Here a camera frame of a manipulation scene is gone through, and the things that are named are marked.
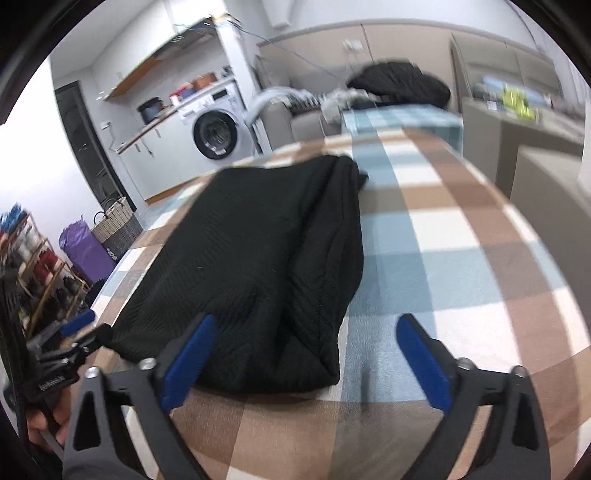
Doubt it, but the wire shoe rack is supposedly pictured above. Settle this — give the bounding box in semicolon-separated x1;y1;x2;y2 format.
1;203;89;339

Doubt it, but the purple bag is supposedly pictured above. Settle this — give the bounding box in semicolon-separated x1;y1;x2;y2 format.
58;218;115;284

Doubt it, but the orange bowl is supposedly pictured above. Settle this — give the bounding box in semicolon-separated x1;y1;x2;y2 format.
190;72;217;91

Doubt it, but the grey sofa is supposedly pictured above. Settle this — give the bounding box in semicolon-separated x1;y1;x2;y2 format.
253;46;348;150

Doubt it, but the black clothes pile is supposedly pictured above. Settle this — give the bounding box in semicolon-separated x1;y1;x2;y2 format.
346;60;451;110

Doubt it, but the person's left hand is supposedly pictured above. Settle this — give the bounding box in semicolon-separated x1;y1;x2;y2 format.
26;388;71;451

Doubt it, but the yellow green cloth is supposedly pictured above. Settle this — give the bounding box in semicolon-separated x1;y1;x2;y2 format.
502;85;537;120

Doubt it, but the white washing machine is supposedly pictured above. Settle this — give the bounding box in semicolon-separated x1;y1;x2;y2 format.
177;80;259;163

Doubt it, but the wooden countertop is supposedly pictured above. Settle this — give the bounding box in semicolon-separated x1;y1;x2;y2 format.
114;106;180;154

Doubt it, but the white grey clothes heap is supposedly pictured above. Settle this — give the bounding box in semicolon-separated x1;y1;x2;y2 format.
243;87;379;125

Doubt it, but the woven laundry basket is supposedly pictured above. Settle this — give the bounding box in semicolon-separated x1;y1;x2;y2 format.
91;196;143;262

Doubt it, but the black knit sweater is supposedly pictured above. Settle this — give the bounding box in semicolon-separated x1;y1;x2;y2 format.
109;155;365;394

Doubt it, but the dark cooking pot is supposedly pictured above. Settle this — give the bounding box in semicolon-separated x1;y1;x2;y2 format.
136;97;165;125

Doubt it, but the checkered brown blue bedspread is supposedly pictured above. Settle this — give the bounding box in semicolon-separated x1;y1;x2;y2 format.
173;129;590;479

